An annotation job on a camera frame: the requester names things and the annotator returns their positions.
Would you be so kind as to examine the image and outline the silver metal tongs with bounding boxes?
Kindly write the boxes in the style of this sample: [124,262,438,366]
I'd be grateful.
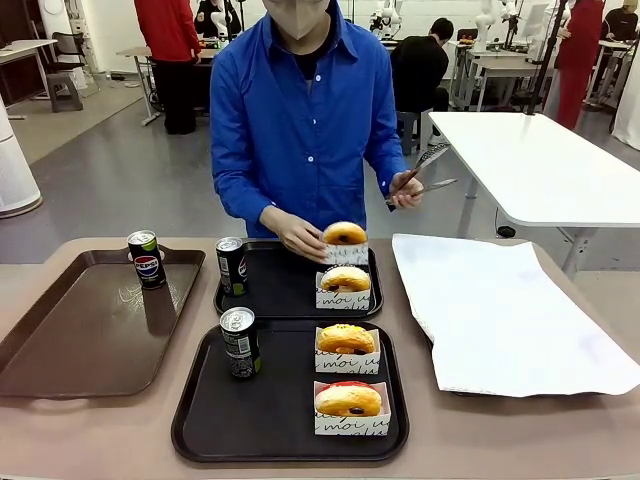
[383,142,459,205]

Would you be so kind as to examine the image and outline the person's right hand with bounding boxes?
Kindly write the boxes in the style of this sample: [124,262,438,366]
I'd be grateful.
[259,204,327,264]

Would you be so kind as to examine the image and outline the yellow frosted donut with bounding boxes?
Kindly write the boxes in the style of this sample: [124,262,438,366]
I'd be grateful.
[314,327,381,374]

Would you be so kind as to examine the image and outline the dark grey stool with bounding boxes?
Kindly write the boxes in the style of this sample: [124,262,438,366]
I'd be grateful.
[397,109,435,156]

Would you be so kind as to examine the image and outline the person in red jacket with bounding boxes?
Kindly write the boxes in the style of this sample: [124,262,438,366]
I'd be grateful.
[133,0,202,135]

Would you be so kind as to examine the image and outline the orange glazed donut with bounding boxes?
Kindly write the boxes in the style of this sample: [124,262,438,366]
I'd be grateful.
[319,266,372,294]

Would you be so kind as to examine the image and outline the person in red apron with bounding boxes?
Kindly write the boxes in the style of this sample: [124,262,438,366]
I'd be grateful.
[543,0,606,131]

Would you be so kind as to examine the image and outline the black office chair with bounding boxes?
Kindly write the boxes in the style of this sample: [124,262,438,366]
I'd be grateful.
[49,30,99,99]

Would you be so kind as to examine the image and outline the chocolate sprinkled donut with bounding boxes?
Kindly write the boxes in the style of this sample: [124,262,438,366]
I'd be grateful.
[321,221,369,247]

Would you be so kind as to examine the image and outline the white paper sheet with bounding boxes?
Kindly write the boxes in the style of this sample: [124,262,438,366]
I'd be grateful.
[391,232,640,399]

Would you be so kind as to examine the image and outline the large white table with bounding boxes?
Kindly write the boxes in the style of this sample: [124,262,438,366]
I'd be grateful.
[428,110,640,274]

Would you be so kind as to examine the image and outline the white desk with dark legs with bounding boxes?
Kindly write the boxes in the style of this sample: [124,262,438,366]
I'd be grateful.
[0,38,59,121]

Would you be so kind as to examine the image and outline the person's torso blue shirt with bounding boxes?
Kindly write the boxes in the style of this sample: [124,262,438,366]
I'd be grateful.
[209,0,421,239]

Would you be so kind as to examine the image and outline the person's right forearm blue sleeve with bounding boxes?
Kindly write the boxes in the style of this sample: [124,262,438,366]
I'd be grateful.
[212,164,279,234]

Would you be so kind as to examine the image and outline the standing person in black shirt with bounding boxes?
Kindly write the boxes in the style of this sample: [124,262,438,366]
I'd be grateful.
[599,0,640,44]

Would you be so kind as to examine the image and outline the seated person in black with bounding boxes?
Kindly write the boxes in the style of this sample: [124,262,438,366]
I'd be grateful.
[389,17,456,114]

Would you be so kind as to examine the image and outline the large black serving tray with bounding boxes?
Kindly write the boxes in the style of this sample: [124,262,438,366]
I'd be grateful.
[170,320,411,464]

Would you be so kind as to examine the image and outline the small black serving tray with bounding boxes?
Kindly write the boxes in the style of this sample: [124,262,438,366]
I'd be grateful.
[213,240,385,321]

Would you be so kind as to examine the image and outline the grey background workbench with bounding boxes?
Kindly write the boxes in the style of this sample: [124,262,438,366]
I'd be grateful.
[117,46,216,126]

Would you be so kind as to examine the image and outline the grey plastic stool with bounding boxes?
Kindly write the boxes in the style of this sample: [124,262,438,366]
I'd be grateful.
[45,73,85,114]

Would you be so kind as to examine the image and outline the black Pepsi can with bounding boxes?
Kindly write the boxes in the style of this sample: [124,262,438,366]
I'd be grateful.
[126,229,167,290]
[215,236,250,297]
[220,306,262,379]

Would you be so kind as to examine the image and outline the brown plastic serving tray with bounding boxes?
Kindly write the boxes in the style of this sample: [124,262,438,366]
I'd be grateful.
[0,239,207,401]

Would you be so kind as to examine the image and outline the person's left hand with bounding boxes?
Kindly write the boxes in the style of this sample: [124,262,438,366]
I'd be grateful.
[388,171,425,210]

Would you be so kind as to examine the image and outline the beige face mask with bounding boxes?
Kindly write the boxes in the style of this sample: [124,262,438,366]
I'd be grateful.
[263,0,334,41]

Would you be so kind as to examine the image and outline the white background workbench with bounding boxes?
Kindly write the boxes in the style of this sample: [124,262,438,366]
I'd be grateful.
[449,39,556,112]

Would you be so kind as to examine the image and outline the black tripod pole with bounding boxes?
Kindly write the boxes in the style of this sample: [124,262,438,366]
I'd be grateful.
[528,0,574,117]

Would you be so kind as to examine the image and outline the person's left forearm blue sleeve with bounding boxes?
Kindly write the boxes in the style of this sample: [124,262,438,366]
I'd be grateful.
[367,144,412,187]

